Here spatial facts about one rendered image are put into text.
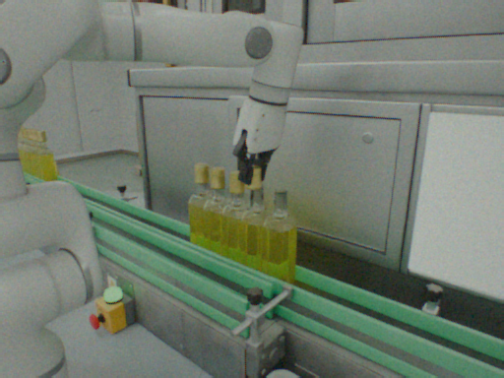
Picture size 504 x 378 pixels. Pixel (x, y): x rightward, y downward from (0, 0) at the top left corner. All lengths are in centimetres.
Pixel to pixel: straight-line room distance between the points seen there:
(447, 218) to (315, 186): 28
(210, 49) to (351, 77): 33
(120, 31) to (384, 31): 49
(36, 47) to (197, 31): 20
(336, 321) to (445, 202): 30
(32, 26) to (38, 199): 23
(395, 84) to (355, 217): 28
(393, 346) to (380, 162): 34
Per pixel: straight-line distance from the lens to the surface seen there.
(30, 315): 58
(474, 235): 74
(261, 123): 66
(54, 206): 58
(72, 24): 51
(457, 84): 71
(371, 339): 70
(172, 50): 57
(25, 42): 50
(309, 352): 77
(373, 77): 75
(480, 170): 71
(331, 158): 80
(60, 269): 59
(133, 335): 100
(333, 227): 84
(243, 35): 56
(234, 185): 78
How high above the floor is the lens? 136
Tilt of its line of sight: 17 degrees down
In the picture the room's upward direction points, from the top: straight up
